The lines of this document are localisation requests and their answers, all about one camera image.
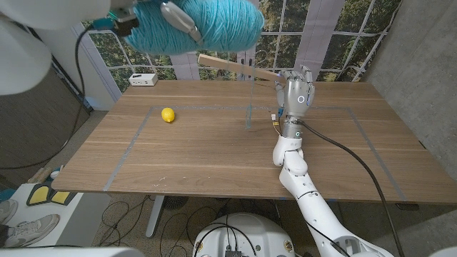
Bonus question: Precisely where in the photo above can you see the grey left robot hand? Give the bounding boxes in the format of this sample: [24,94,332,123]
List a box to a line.
[160,1,205,46]

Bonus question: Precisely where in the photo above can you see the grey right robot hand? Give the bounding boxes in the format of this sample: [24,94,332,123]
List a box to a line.
[273,65,316,140]

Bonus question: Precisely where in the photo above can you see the teal yarn skein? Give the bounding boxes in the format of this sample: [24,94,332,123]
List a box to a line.
[124,0,266,130]

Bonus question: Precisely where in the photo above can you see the wooden rod with metal hook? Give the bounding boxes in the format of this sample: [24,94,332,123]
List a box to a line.
[197,49,286,85]

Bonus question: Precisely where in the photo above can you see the yellow lemon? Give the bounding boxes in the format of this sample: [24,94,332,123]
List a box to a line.
[161,107,176,124]

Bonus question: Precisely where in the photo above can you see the white power strip box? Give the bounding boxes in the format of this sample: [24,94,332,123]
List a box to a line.
[129,73,159,87]

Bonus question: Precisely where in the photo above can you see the printed window backdrop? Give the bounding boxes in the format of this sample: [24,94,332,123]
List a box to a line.
[69,0,403,94]

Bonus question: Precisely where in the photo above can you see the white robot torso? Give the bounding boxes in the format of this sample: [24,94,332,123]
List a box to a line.
[192,213,296,257]

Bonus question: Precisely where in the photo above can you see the round black floor fan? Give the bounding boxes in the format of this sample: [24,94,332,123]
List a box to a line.
[162,196,189,211]

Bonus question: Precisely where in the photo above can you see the white table leg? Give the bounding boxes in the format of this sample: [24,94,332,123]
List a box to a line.
[145,195,166,238]

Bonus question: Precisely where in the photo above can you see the wooden floor block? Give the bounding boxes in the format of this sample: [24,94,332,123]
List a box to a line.
[27,166,54,184]

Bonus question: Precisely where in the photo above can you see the white floor board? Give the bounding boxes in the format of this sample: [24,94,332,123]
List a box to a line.
[0,183,111,249]

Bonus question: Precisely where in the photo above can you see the yellow black foot pedal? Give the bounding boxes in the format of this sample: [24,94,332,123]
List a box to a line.
[26,183,78,207]

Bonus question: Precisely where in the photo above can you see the grey sneaker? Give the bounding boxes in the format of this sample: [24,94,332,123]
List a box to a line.
[3,213,61,249]
[0,198,19,224]

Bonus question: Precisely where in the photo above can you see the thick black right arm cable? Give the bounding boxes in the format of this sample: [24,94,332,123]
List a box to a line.
[297,120,406,257]

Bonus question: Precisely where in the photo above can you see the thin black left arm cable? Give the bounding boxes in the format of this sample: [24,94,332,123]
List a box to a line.
[0,24,96,171]

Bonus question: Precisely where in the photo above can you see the black torso cable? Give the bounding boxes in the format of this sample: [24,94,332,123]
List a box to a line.
[208,213,258,257]

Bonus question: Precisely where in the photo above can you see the black floor cable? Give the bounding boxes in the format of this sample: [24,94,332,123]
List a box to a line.
[96,196,229,257]

